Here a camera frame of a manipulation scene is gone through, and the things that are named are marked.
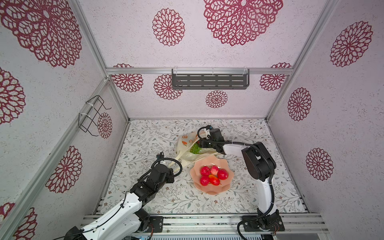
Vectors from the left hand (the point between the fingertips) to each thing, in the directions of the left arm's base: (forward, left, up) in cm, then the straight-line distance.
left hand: (172, 170), depth 83 cm
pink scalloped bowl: (+9, -24, -5) cm, 26 cm away
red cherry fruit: (-1, -28, -3) cm, 28 cm away
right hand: (+25, -16, -5) cm, 30 cm away
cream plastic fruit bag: (+6, -7, +5) cm, 10 cm away
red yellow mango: (-4, -23, -4) cm, 24 cm away
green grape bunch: (+19, -13, -8) cm, 24 cm away
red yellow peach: (+2, -24, -4) cm, 24 cm away
